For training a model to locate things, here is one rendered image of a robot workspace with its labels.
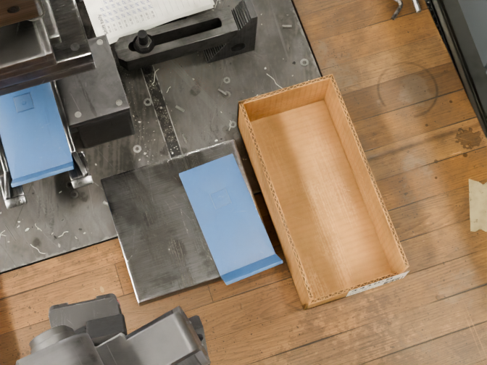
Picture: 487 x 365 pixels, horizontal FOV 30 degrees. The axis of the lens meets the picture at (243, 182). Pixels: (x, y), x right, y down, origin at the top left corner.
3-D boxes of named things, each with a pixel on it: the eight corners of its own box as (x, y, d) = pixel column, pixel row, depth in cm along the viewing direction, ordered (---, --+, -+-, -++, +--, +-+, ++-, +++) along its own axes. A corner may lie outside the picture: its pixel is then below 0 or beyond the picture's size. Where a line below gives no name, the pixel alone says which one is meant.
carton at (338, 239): (303, 312, 108) (309, 299, 101) (236, 126, 115) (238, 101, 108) (402, 279, 110) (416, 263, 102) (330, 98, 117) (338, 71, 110)
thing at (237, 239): (226, 290, 106) (226, 284, 103) (178, 174, 110) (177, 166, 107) (281, 268, 107) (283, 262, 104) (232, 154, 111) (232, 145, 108)
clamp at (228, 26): (125, 89, 116) (117, 53, 106) (118, 66, 117) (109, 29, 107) (236, 56, 118) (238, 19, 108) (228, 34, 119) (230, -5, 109)
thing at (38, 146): (17, 195, 102) (11, 187, 99) (-15, 76, 106) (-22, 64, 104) (77, 177, 103) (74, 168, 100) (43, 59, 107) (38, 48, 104)
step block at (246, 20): (207, 64, 117) (206, 30, 109) (200, 44, 118) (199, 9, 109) (254, 50, 118) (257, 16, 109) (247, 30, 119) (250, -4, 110)
